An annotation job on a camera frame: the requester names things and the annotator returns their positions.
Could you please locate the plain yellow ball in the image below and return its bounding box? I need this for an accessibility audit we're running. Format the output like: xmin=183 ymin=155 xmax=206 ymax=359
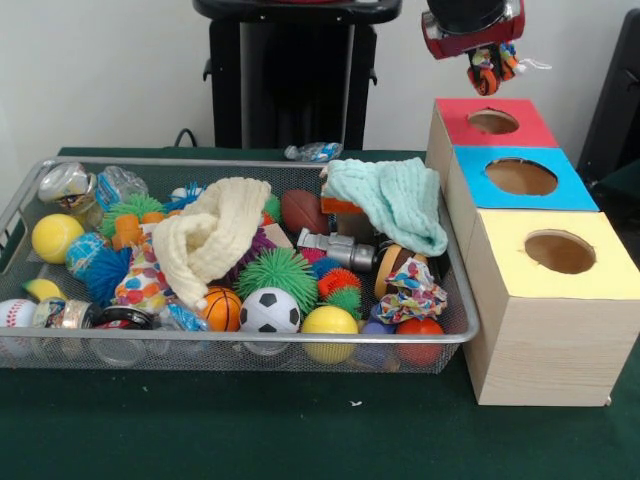
xmin=30 ymin=213 xmax=85 ymax=265

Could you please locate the shallow wire mesh bin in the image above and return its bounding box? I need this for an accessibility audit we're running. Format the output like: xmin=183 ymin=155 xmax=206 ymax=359
xmin=0 ymin=155 xmax=480 ymax=375

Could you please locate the colourful heart print cloth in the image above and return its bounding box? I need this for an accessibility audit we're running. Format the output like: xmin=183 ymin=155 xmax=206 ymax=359
xmin=112 ymin=239 xmax=174 ymax=314

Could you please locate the wooden box with three holes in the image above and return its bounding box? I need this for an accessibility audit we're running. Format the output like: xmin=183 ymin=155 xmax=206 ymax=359
xmin=424 ymin=97 xmax=640 ymax=407

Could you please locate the black and white soccer ball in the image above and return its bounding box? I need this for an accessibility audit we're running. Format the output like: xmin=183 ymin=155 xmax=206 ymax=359
xmin=238 ymin=287 xmax=303 ymax=334

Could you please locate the brown toy football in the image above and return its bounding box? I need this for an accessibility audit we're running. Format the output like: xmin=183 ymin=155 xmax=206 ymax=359
xmin=281 ymin=188 xmax=331 ymax=235

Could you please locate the black chair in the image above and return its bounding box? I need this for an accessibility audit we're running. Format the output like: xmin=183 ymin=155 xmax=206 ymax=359
xmin=574 ymin=7 xmax=640 ymax=181

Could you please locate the mint green knitted cloth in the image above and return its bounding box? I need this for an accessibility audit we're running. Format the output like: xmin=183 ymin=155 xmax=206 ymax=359
xmin=322 ymin=157 xmax=449 ymax=257

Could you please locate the orange striped tiger plush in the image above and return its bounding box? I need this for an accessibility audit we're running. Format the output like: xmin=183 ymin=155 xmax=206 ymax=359
xmin=467 ymin=49 xmax=553 ymax=97

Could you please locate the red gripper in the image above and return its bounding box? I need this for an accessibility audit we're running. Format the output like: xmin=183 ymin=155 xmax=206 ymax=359
xmin=421 ymin=0 xmax=526 ymax=83

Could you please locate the yellow smiley ball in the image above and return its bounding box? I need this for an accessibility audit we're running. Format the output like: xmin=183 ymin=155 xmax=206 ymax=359
xmin=300 ymin=305 xmax=360 ymax=365

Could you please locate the orange toy basketball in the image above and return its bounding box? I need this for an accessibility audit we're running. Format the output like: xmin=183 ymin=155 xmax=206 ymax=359
xmin=199 ymin=286 xmax=245 ymax=333

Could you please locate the clear plastic bottle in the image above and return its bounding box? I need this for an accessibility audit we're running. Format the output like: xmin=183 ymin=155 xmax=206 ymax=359
xmin=284 ymin=141 xmax=345 ymax=162
xmin=94 ymin=165 xmax=149 ymax=211

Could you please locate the cream cloth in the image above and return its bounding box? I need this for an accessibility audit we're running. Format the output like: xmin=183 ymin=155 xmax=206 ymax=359
xmin=151 ymin=176 xmax=273 ymax=310

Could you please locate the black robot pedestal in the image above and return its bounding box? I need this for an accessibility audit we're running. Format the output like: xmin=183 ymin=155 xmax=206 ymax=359
xmin=192 ymin=0 xmax=404 ymax=151

